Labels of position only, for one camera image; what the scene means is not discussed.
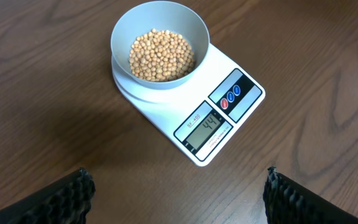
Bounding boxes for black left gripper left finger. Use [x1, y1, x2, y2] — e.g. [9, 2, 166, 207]
[0, 168, 96, 224]

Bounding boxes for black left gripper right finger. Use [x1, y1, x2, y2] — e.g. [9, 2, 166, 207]
[263, 166, 358, 224]

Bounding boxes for grey round bowl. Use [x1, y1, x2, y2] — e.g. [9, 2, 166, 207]
[110, 1, 210, 90]

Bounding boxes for white digital kitchen scale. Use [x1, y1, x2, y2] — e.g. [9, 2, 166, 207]
[111, 45, 265, 167]

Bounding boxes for soybeans in grey bowl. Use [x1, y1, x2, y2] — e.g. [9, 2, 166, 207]
[128, 29, 196, 82]

